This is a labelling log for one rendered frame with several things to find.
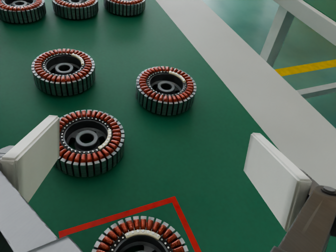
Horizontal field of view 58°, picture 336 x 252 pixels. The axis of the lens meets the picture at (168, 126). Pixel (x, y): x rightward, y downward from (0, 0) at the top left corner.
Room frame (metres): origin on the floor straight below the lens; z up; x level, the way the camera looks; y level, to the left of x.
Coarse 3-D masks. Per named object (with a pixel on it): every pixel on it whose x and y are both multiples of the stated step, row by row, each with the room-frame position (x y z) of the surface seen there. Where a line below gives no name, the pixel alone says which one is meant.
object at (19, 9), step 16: (0, 0) 0.65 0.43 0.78; (16, 0) 0.68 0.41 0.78; (32, 0) 0.69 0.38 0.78; (64, 0) 0.74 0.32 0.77; (80, 0) 0.74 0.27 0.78; (96, 0) 0.74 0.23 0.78; (112, 0) 0.75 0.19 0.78; (128, 0) 0.79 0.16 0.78; (144, 0) 0.79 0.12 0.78; (0, 16) 0.62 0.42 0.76; (16, 16) 0.62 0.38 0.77; (32, 16) 0.64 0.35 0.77; (64, 16) 0.68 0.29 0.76; (80, 16) 0.69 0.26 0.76
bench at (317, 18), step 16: (288, 0) 1.12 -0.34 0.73; (304, 0) 1.08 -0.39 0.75; (320, 0) 1.11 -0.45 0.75; (288, 16) 1.16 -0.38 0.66; (304, 16) 1.03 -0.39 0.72; (320, 16) 0.98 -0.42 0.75; (272, 32) 1.17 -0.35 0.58; (320, 32) 0.96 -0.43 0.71; (272, 48) 1.15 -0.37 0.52; (272, 64) 1.17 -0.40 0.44; (304, 96) 1.34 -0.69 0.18
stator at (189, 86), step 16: (144, 80) 0.45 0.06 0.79; (160, 80) 0.48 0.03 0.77; (176, 80) 0.48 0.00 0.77; (192, 80) 0.47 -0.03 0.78; (144, 96) 0.41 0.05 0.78; (160, 96) 0.41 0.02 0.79; (176, 96) 0.42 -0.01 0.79; (192, 96) 0.43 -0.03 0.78; (160, 112) 0.40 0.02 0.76; (176, 112) 0.41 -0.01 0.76
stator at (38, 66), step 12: (36, 60) 0.45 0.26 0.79; (48, 60) 0.46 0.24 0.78; (60, 60) 0.48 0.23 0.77; (72, 60) 0.48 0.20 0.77; (84, 60) 0.47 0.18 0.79; (36, 72) 0.42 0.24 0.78; (48, 72) 0.42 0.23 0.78; (60, 72) 0.44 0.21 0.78; (72, 72) 0.45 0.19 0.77; (84, 72) 0.44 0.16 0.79; (36, 84) 0.41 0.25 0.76; (48, 84) 0.40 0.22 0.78; (60, 84) 0.41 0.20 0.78; (72, 84) 0.41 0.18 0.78; (84, 84) 0.42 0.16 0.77
